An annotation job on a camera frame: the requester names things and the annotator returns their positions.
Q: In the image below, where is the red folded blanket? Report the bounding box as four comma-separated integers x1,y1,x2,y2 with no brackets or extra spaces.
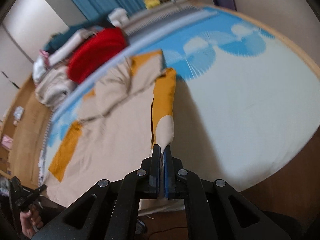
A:
67,27,129,84

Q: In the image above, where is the wooden bed frame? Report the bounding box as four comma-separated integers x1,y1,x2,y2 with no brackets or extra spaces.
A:
0,0,320,183

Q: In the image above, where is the white wardrobe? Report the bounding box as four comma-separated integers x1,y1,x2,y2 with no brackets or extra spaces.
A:
0,0,69,90

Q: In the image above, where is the person's left hand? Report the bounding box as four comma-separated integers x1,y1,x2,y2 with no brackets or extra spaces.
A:
19,204,44,239

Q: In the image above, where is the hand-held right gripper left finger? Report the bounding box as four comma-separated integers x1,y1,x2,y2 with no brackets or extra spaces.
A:
31,144,164,240

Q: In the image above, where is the white and pink cloth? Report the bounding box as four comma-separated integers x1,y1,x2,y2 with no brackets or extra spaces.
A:
32,50,50,82

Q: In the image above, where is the beige and orange hooded coat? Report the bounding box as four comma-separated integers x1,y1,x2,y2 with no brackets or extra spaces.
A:
39,49,185,217

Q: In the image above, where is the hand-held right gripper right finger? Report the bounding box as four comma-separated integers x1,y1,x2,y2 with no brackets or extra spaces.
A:
162,145,292,240

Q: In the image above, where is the black cable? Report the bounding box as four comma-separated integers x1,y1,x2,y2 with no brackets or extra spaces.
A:
147,226,188,238

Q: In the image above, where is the pink packet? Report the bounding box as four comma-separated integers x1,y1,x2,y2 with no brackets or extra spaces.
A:
1,135,13,150

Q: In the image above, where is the teal cloth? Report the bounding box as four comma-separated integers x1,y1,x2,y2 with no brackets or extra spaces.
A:
44,15,113,53

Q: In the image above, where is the white folded cloth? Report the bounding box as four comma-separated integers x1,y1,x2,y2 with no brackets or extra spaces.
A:
47,29,100,65

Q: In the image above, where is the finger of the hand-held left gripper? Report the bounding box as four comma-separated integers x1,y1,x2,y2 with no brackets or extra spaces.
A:
9,176,23,196
29,184,48,198

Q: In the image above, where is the beige folded blanket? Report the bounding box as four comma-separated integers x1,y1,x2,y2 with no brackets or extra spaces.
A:
35,66,78,108

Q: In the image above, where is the small white box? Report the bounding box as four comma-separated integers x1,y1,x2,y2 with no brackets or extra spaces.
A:
107,8,128,27

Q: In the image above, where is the tissue packet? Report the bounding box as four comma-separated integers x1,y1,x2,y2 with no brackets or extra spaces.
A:
12,106,25,120

